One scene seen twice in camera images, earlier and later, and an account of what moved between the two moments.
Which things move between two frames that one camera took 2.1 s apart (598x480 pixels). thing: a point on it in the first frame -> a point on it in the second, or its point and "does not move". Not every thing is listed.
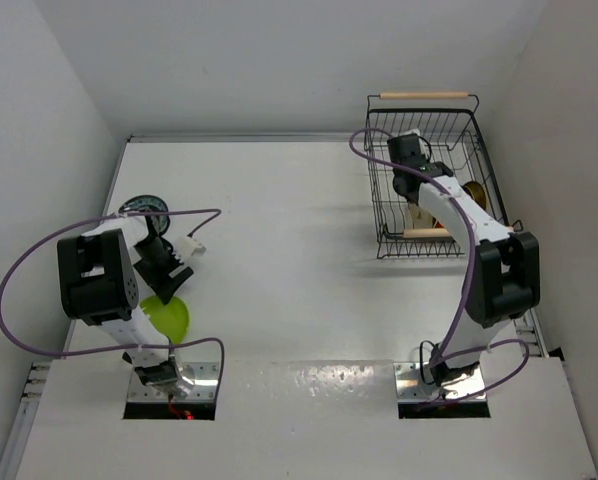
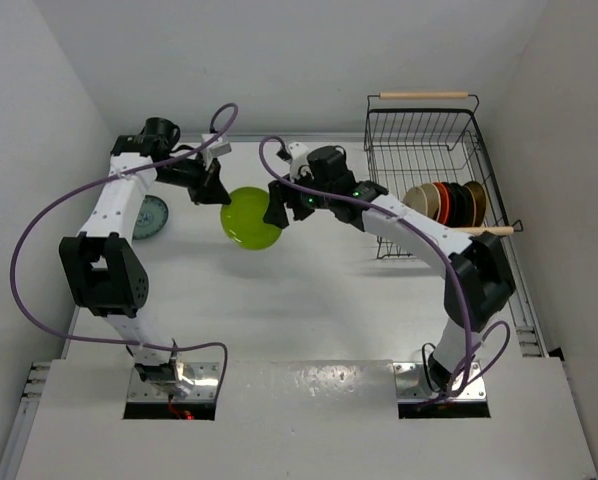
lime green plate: [171, 318] -> [242, 219]
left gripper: [160, 282] -> [207, 188]
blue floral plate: [149, 203] does not move
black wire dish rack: [404, 228] does not move
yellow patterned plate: [476, 192] does not move
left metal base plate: [206, 377] does not move
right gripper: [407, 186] -> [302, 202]
